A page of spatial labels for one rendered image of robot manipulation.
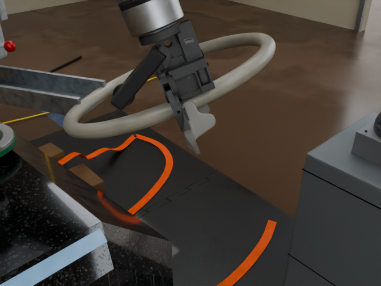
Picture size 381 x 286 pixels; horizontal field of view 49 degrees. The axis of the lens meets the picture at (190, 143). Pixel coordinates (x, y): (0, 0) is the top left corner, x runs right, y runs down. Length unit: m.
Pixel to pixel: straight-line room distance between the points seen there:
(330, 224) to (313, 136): 1.79
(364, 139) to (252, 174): 1.42
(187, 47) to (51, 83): 0.60
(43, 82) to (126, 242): 0.49
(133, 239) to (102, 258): 0.13
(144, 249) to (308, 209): 0.53
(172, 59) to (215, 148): 2.19
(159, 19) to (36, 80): 0.65
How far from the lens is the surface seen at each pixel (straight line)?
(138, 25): 0.65
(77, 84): 1.14
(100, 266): 1.08
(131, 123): 0.72
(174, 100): 0.66
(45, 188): 1.25
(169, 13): 0.65
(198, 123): 0.69
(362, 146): 1.31
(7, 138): 1.41
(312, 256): 1.49
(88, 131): 0.78
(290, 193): 2.52
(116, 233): 1.14
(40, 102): 1.09
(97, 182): 2.41
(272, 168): 2.70
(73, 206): 1.16
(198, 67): 0.66
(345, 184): 1.26
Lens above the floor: 1.53
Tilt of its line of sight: 32 degrees down
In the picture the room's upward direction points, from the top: straight up
